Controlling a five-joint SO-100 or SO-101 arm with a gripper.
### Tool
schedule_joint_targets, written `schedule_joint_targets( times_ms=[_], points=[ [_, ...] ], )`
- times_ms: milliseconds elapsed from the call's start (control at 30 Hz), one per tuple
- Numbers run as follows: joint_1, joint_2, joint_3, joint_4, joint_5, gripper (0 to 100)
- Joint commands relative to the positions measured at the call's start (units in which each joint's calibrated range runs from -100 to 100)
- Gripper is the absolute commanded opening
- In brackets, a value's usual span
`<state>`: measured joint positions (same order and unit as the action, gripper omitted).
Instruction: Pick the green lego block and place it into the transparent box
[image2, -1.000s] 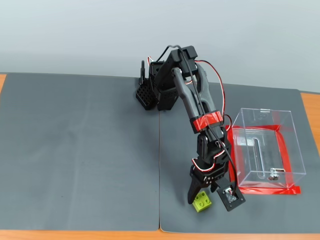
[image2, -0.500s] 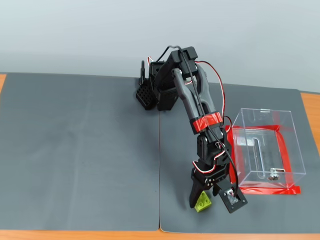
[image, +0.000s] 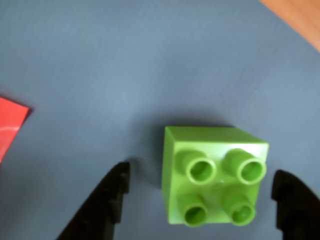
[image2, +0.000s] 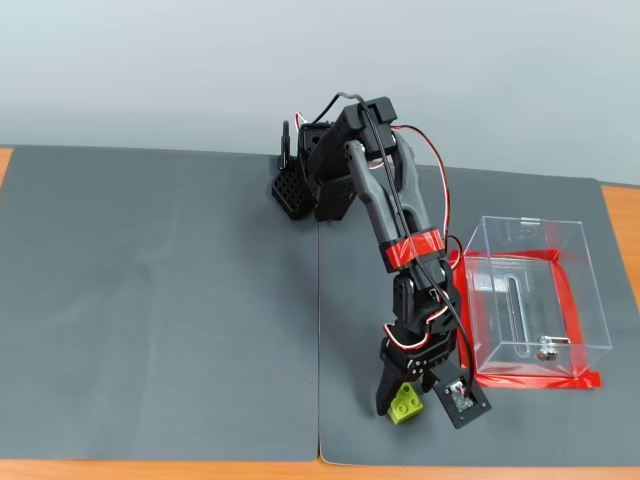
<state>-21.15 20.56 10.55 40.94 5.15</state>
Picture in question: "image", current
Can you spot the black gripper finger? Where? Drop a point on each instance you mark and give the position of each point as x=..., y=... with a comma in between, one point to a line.
x=297, y=210
x=97, y=207

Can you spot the green lego block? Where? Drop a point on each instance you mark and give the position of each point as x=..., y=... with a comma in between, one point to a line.
x=212, y=180

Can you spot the gray rubber mat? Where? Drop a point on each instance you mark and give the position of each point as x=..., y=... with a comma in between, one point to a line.
x=112, y=62

